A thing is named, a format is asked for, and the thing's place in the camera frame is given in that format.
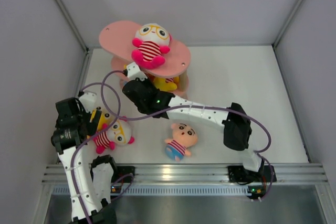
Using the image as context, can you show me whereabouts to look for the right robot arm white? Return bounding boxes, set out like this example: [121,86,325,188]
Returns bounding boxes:
[122,78,264,180]

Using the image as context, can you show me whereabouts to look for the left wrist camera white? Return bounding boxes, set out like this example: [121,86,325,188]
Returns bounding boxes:
[78,91,97,113]

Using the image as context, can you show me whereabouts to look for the white plush on top shelf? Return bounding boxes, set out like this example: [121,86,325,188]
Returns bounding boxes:
[131,23,172,70]

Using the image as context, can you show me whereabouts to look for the peach-faced plush, blue shorts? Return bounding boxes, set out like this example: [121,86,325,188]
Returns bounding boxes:
[164,123,198,162]

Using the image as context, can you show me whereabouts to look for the perforated cable tray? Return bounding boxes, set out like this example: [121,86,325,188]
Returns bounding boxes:
[52,185,253,196]

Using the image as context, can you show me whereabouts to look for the pink three-tier shelf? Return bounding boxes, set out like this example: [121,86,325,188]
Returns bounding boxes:
[99,20,191,98]

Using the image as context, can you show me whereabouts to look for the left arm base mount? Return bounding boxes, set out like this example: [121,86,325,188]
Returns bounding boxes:
[110,166,135,201]

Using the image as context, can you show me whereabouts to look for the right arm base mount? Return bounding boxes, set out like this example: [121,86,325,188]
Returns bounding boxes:
[227,164,277,201]

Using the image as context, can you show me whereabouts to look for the aluminium frame rail front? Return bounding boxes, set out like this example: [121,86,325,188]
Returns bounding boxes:
[41,163,329,184]

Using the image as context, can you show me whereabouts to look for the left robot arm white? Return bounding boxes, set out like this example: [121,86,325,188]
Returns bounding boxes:
[51,98,119,223]

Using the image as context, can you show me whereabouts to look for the yellow plush toy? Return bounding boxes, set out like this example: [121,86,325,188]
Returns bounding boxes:
[149,76,180,92]
[87,107,112,138]

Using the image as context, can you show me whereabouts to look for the white plush, yellow glasses, table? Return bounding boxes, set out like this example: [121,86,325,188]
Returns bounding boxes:
[93,117,135,154]

